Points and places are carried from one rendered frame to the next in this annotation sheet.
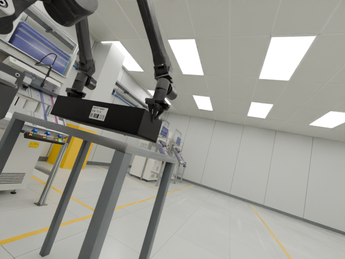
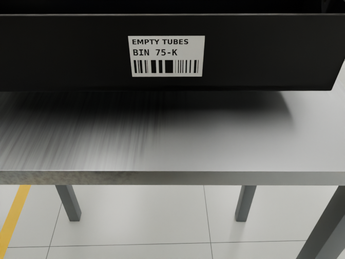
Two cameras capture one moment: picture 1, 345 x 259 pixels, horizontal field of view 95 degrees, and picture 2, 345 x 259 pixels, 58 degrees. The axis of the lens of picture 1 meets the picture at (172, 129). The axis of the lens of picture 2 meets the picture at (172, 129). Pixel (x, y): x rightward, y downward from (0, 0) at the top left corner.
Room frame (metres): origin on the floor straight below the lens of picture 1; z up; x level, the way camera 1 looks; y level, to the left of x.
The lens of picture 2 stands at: (0.37, 0.49, 1.10)
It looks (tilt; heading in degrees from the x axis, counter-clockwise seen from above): 42 degrees down; 336
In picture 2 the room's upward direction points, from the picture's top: straight up
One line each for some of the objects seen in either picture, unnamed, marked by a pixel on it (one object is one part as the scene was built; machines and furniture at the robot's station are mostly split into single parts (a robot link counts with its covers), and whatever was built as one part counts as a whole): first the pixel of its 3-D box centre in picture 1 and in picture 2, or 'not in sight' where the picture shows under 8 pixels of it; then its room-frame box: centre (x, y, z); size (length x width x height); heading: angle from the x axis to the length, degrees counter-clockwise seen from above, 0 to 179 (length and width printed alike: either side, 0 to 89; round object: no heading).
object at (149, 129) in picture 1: (104, 117); (134, 28); (0.81, 0.35, 0.90); 0.57 x 0.17 x 0.11; 66
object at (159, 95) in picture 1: (158, 97); not in sight; (0.69, 0.10, 1.04); 0.10 x 0.07 x 0.07; 66
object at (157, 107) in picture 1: (153, 112); not in sight; (0.69, 0.11, 0.97); 0.07 x 0.07 x 0.09; 66
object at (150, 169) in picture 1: (153, 147); not in sight; (4.92, 0.40, 0.95); 1.36 x 0.82 x 1.90; 67
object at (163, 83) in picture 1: (163, 86); not in sight; (0.69, 0.10, 1.10); 0.07 x 0.06 x 0.07; 147
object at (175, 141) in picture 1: (170, 153); not in sight; (6.25, -0.17, 0.95); 1.36 x 0.82 x 1.90; 67
